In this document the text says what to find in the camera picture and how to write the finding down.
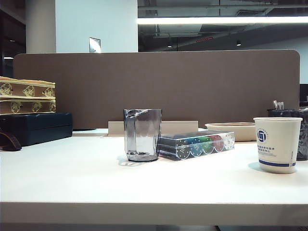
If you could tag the green poker chip stack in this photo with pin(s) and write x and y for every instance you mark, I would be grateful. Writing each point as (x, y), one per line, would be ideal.
(207, 143)

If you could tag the small black ceiling lamp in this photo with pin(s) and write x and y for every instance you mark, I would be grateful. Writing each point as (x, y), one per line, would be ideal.
(169, 45)
(238, 43)

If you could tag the brown fabric desk partition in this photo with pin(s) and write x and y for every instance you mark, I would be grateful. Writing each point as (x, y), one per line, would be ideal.
(168, 84)

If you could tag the black mesh pen holder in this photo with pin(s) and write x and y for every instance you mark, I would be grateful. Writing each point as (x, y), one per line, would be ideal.
(303, 134)

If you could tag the black poker chip stack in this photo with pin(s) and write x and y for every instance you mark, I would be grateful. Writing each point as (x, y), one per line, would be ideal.
(183, 148)

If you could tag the red ceiling sign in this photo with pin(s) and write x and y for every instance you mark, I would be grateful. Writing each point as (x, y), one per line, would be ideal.
(204, 39)

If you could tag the beige oval paper tray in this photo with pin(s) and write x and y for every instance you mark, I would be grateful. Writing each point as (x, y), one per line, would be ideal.
(240, 134)

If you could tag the clear plastic poker chip case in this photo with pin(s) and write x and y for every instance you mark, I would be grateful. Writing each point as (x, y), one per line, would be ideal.
(199, 154)

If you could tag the white poker chip stack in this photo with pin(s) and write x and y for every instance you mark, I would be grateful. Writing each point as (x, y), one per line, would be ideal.
(228, 142)

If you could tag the silver wall plate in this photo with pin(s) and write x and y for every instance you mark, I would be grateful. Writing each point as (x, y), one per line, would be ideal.
(95, 45)

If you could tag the red poker chip stack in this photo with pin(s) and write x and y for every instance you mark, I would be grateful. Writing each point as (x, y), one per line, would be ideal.
(218, 142)

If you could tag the dark navy hard case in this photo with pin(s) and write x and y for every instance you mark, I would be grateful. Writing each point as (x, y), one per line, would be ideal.
(43, 127)

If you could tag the grey transparent plastic mug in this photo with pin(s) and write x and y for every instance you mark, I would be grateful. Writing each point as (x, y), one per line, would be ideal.
(144, 134)

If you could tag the white paper cup blue print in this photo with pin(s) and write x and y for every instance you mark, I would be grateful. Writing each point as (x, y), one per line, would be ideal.
(278, 144)

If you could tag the blue poker chip stack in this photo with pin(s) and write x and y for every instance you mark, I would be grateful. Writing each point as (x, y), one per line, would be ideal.
(196, 145)

